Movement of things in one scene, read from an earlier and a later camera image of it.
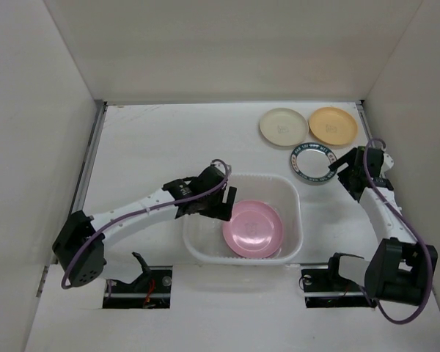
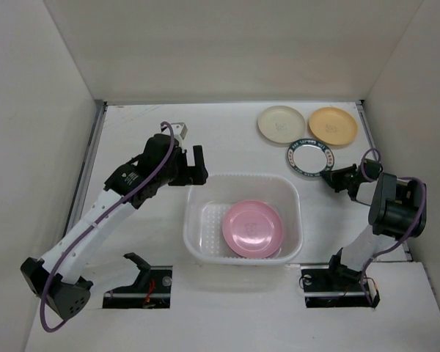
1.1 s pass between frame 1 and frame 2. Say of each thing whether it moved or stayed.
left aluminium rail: stayed
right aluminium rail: stayed
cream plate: stayed
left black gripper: moved
